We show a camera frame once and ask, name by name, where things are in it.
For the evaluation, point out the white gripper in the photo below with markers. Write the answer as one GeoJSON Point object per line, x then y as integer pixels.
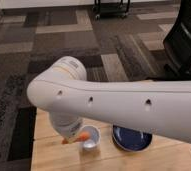
{"type": "Point", "coordinates": [67, 126]}

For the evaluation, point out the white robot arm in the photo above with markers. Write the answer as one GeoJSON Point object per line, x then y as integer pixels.
{"type": "Point", "coordinates": [156, 107]}

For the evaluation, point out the white ceramic cup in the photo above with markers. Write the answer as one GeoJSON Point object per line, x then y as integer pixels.
{"type": "Point", "coordinates": [93, 141]}

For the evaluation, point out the dark blue plate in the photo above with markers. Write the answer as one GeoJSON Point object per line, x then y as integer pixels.
{"type": "Point", "coordinates": [129, 139]}

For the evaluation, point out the black rolling cart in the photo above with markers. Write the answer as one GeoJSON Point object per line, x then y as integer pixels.
{"type": "Point", "coordinates": [111, 9]}

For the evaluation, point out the black office chair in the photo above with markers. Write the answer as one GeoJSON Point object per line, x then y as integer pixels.
{"type": "Point", "coordinates": [175, 58]}

